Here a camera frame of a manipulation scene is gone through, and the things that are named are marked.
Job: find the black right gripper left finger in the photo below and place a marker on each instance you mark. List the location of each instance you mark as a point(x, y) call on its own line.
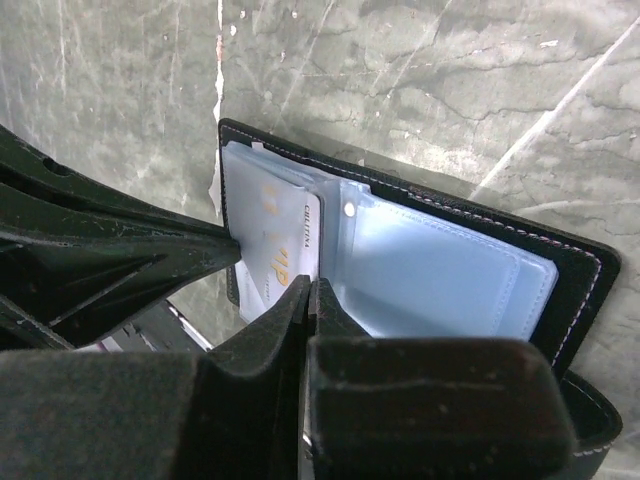
point(231, 413)

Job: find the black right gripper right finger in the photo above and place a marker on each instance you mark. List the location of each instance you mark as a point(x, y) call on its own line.
point(429, 408)

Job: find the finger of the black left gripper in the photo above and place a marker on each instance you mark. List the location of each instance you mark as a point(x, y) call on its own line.
point(80, 259)

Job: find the black leather card holder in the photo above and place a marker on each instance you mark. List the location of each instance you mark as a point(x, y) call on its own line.
point(587, 270)

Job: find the silver card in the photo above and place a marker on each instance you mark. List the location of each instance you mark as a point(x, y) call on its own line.
point(279, 239)

